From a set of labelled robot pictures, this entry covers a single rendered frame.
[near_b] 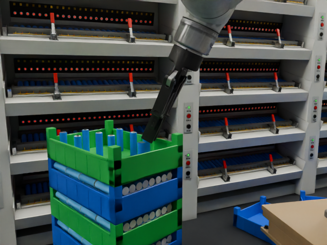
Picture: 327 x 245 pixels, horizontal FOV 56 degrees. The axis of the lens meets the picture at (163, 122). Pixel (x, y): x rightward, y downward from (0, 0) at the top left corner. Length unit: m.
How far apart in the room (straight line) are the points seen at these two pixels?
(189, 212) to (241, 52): 0.71
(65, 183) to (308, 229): 0.58
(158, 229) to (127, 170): 0.18
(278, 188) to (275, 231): 0.84
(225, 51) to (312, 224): 0.77
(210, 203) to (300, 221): 0.69
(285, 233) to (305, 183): 0.94
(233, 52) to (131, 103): 0.49
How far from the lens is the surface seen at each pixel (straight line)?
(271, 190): 1.66
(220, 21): 0.69
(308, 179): 1.77
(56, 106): 1.10
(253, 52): 1.42
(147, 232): 0.73
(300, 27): 1.71
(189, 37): 0.69
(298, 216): 0.87
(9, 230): 1.21
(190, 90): 1.24
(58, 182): 0.85
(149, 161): 0.67
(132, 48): 1.15
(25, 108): 1.10
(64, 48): 1.10
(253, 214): 1.46
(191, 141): 1.27
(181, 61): 0.69
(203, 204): 1.45
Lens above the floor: 0.63
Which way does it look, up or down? 9 degrees down
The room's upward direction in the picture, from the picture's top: straight up
